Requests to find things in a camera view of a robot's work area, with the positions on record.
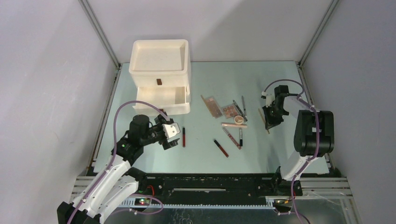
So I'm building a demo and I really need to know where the white drawer organizer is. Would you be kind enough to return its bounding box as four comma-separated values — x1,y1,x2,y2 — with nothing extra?
129,39,191,116

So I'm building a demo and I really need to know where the clear mascara tube black cap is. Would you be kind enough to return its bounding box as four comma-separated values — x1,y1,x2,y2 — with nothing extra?
239,128,243,147

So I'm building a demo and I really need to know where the small square blush palette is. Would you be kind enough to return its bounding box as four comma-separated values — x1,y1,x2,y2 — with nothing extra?
221,104,240,119

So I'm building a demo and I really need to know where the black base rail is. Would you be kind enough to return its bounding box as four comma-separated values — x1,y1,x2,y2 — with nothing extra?
137,173,303,206

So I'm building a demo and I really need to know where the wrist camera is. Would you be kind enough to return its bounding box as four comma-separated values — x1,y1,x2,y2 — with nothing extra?
162,123,180,139
261,91,275,107

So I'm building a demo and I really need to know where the aluminium frame rail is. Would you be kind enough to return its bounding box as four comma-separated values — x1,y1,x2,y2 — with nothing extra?
78,0,121,70

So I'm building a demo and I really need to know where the round cream compact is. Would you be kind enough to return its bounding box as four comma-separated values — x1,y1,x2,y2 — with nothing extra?
233,115,244,125

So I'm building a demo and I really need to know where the patterned silver eyeliner pen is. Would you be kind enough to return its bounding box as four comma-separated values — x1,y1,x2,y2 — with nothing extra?
233,100,247,122

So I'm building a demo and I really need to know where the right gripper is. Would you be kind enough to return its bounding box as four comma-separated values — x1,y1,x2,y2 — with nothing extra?
262,104,287,129

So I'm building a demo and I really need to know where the black patterned eyeliner pen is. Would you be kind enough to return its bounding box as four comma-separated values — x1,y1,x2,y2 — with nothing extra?
233,99,248,122

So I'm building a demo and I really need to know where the pink concealer tube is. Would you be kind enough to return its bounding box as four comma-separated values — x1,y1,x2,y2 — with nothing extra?
221,122,248,128

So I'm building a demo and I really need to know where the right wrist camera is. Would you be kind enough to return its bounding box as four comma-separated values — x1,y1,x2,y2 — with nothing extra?
261,91,275,107

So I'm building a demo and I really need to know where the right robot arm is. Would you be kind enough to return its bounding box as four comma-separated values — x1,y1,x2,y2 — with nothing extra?
261,85,334,195

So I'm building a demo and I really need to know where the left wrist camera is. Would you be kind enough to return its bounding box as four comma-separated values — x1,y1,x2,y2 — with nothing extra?
162,123,180,139

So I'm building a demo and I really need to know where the white drawer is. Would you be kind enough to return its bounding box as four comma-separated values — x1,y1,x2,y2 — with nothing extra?
136,87,191,115

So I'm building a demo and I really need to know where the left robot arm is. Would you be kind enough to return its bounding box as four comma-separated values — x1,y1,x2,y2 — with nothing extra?
57,115,180,224

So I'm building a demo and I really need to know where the dark red lip gloss tube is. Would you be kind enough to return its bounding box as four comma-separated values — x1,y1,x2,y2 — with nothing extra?
213,139,229,158

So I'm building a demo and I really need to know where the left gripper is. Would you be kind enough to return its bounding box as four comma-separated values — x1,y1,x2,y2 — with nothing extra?
141,112,179,149

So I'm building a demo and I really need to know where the long eyeshadow palette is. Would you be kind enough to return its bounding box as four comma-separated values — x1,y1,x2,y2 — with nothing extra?
205,96,223,119

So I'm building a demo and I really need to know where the red lettered lip gloss tube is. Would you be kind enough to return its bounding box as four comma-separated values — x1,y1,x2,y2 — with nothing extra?
222,127,241,150

